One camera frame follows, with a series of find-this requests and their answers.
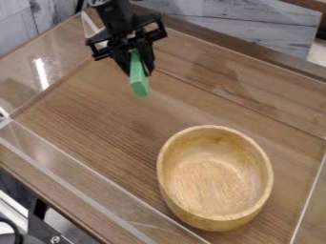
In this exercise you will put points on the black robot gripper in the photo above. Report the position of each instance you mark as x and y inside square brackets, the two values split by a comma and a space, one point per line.
[128, 31]

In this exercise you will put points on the green rectangular block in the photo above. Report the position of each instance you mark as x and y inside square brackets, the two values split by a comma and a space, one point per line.
[140, 82]

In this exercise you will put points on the light wooden oval bowl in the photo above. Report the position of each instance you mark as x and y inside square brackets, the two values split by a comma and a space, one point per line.
[216, 177]

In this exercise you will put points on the clear acrylic corner bracket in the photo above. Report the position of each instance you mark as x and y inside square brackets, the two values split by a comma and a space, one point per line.
[93, 31]

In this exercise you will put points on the black table leg bracket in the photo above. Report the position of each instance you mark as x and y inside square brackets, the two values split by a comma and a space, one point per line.
[38, 228]

